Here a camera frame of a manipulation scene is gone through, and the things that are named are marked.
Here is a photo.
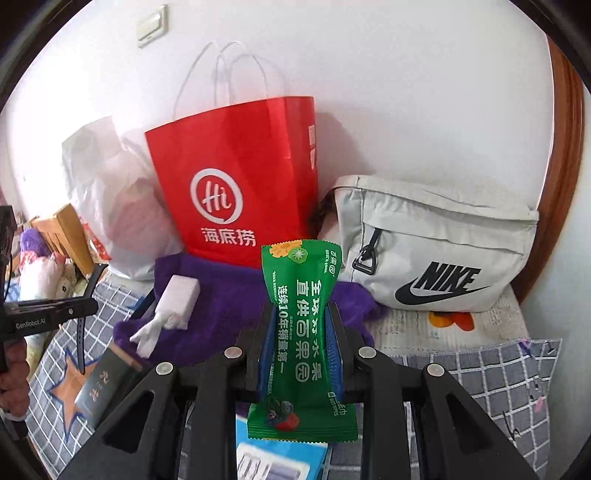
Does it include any white plastic shopping bag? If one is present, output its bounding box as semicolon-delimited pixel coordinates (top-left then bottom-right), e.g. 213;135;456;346
61;115;185;282

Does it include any purple fabric storage tray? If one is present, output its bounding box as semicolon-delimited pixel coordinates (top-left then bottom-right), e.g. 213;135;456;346
113;253;389;365

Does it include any grey checked cloth with stars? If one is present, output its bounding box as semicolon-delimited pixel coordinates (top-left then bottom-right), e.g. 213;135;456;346
23;272;564;480

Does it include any grey waist bag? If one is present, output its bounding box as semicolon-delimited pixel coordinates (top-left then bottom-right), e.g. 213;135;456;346
318;174;540;312

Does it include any floral bedding pile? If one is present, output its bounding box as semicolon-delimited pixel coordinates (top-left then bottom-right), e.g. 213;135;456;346
9;254;88;315

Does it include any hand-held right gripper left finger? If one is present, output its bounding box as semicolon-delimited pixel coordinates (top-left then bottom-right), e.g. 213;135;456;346
58;302;274;480

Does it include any dark green tea tin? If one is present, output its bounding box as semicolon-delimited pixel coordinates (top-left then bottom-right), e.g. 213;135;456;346
74;353;155;432

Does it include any wooden bed headboard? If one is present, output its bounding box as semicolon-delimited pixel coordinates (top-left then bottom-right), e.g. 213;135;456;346
30;203;95;278

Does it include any blue tissue pack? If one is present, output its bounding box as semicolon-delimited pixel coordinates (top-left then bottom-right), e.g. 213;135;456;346
235;411;328;480

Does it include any red paper shopping bag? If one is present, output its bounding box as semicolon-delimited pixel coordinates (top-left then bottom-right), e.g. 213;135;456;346
144;41;320;271

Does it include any person's left hand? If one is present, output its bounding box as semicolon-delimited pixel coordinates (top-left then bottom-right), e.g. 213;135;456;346
0;344;31;418

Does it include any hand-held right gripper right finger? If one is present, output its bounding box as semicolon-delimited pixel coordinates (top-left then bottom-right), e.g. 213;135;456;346
327;305;541;480

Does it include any white tissue pack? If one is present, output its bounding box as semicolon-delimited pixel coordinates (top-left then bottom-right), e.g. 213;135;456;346
154;274;201;329

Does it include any purple plush toy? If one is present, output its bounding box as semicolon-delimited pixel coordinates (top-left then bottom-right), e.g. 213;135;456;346
18;228;49;259

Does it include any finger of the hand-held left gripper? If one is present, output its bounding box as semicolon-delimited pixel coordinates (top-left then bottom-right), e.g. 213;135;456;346
18;298;99;319

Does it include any dark green wet wipe sachet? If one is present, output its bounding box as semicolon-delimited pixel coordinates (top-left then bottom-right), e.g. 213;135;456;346
247;239;357;441

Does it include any white wall light switch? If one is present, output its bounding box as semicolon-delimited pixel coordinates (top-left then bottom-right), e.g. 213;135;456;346
137;4;168;47

